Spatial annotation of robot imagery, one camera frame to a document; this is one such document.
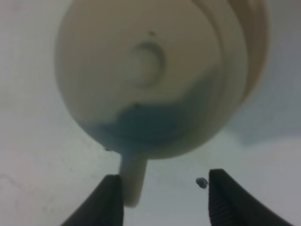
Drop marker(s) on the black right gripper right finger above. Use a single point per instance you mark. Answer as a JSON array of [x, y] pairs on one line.
[[231, 205]]

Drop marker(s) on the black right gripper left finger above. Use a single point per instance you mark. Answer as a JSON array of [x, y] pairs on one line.
[[104, 207]]

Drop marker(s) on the beige teapot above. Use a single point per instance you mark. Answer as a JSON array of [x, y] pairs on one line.
[[155, 79]]

